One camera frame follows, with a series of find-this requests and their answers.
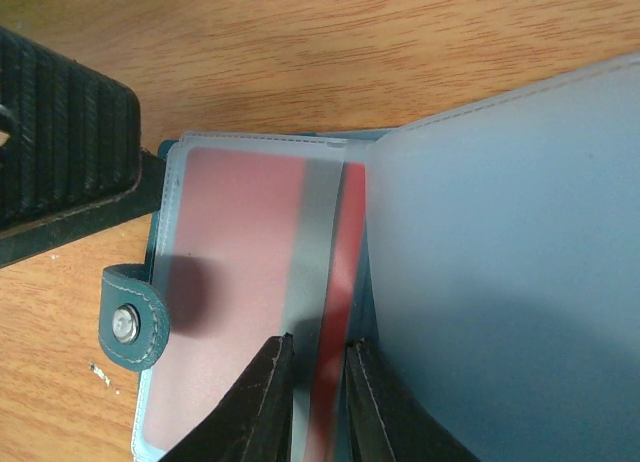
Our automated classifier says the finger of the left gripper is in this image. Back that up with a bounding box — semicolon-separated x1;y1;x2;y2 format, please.
1;28;165;266

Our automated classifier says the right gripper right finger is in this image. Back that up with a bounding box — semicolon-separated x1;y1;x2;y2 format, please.
345;338;478;461

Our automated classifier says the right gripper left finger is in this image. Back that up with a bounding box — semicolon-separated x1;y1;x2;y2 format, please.
163;333;294;462

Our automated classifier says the teal leather card holder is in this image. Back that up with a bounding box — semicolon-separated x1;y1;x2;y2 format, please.
99;54;639;461

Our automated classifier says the red card in holder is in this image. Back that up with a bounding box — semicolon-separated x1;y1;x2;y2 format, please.
136;147;366;461

